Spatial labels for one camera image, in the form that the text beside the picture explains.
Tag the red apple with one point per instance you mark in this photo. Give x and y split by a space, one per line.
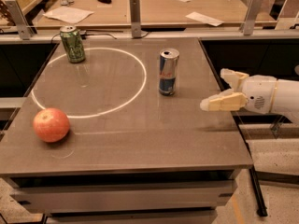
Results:
51 125

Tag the metal bracket middle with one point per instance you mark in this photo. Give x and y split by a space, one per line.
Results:
135 17

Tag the white paper sheet left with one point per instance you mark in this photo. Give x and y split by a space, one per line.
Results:
68 14

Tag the wooden back desk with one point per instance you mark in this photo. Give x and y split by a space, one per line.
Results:
154 13

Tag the metal bracket right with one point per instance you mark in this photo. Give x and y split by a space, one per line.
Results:
249 22

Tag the metal bracket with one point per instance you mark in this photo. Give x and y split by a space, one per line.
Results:
24 30
135 17
249 22

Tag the green soda can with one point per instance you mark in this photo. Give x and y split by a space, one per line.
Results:
72 42

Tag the Red Bull can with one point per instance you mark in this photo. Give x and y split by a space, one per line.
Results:
168 71

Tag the metal bracket left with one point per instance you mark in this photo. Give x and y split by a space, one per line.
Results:
24 30

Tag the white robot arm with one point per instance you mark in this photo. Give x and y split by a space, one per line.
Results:
285 100

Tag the white drawer cabinet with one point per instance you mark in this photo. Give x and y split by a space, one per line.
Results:
183 197

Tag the white paper sheet right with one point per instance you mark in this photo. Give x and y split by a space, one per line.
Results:
204 19

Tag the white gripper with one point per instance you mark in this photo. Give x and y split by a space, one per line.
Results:
258 94

